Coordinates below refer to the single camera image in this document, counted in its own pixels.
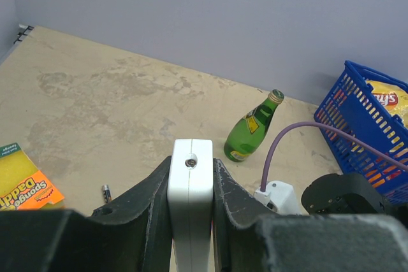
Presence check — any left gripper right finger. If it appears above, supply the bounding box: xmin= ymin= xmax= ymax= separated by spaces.
xmin=212 ymin=159 xmax=277 ymax=271

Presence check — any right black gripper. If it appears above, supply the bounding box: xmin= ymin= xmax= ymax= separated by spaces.
xmin=301 ymin=173 xmax=387 ymax=215

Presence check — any yellow chips bag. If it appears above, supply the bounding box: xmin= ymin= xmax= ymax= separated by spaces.
xmin=366 ymin=80 xmax=408 ymax=128

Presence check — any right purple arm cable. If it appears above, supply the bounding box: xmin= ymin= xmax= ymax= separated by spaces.
xmin=260 ymin=121 xmax=408 ymax=193

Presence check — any green glass bottle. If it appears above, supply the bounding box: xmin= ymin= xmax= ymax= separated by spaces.
xmin=224 ymin=89 xmax=285 ymax=162

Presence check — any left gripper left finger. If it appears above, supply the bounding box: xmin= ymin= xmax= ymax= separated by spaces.
xmin=92 ymin=156 xmax=172 ymax=271

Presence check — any blue plastic basket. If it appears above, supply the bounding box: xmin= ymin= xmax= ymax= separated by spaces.
xmin=314 ymin=61 xmax=407 ymax=204

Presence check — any black AAA battery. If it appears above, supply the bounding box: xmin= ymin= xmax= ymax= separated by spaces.
xmin=101 ymin=184 xmax=112 ymax=204

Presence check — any black corner bracket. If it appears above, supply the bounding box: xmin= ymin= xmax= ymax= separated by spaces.
xmin=13 ymin=24 xmax=34 ymax=44

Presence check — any white remote control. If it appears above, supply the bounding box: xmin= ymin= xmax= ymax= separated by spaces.
xmin=167 ymin=139 xmax=214 ymax=271

